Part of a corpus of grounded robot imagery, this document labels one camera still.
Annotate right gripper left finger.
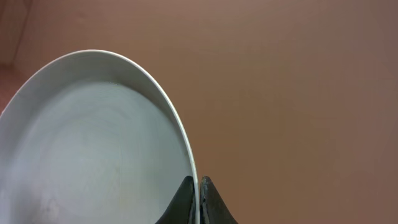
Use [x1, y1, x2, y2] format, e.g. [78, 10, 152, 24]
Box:
[155, 176, 196, 224]

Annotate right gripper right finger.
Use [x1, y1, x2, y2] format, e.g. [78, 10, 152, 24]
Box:
[200, 176, 238, 224]

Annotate light blue plate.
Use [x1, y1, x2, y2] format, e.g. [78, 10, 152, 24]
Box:
[1, 50, 198, 223]

